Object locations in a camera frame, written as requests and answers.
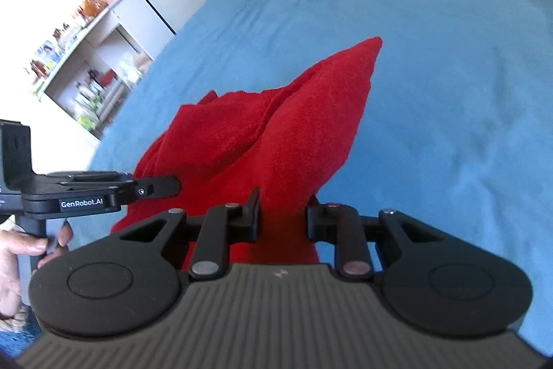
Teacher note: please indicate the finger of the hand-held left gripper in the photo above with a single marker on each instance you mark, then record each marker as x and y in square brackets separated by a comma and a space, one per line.
[162, 187]

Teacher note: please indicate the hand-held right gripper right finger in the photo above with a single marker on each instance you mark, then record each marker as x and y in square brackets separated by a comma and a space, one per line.
[317, 217]

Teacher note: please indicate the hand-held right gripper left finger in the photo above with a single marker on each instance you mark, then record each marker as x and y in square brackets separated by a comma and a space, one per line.
[250, 217]

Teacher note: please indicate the red knit sweater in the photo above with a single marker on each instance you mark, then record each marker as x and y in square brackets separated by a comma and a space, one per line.
[268, 144]

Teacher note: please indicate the person's left hand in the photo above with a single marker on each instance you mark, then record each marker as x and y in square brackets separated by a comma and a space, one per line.
[13, 248]

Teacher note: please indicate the red box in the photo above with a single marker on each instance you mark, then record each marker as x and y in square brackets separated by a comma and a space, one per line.
[109, 77]

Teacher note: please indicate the white shelf unit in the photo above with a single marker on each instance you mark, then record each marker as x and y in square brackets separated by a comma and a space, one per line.
[86, 62]

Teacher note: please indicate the blue fluffy rug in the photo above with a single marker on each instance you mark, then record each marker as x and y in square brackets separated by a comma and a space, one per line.
[13, 345]

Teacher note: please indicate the orange jar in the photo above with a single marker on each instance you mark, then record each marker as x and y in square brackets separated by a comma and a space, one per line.
[92, 6]

